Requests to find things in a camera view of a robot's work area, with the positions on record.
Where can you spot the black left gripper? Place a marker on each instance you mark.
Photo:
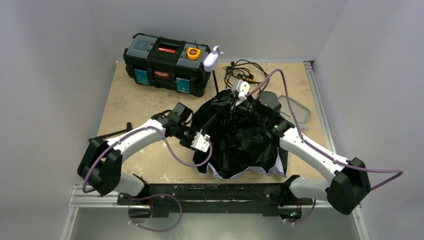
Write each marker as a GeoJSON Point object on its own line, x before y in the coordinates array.
{"type": "Point", "coordinates": [191, 138]}

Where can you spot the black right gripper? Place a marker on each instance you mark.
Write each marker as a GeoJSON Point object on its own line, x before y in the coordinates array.
{"type": "Point", "coordinates": [232, 108]}

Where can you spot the lavender folding umbrella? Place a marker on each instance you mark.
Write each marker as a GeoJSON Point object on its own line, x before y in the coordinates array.
{"type": "Point", "coordinates": [237, 145]}

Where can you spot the pink umbrella case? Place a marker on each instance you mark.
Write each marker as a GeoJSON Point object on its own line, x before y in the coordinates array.
{"type": "Point", "coordinates": [301, 112]}

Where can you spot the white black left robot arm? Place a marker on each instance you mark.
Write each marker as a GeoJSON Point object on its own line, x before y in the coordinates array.
{"type": "Point", "coordinates": [101, 165]}

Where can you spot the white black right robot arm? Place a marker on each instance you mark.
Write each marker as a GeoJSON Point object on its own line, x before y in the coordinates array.
{"type": "Point", "coordinates": [346, 182]}

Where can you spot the right blue toolbox latch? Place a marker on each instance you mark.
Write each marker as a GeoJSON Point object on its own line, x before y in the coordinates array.
{"type": "Point", "coordinates": [182, 85]}

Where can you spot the blue toolbox latch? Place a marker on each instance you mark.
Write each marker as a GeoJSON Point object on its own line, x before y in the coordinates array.
{"type": "Point", "coordinates": [141, 77]}
{"type": "Point", "coordinates": [182, 85]}

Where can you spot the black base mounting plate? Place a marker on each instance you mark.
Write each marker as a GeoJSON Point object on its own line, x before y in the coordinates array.
{"type": "Point", "coordinates": [159, 200]}

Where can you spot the black plastic toolbox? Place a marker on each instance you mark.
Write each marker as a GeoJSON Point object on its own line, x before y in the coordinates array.
{"type": "Point", "coordinates": [166, 59]}

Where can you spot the left blue toolbox latch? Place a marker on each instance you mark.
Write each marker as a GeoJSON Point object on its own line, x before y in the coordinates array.
{"type": "Point", "coordinates": [141, 77]}

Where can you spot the yellow tape measure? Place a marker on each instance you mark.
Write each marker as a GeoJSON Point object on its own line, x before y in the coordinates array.
{"type": "Point", "coordinates": [193, 53]}

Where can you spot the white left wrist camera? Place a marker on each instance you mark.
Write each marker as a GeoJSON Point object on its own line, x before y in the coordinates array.
{"type": "Point", "coordinates": [201, 142]}

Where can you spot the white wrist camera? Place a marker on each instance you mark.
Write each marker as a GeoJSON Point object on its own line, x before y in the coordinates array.
{"type": "Point", "coordinates": [201, 142]}
{"type": "Point", "coordinates": [240, 89]}

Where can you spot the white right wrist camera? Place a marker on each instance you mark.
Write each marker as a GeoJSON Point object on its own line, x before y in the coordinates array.
{"type": "Point", "coordinates": [240, 89]}

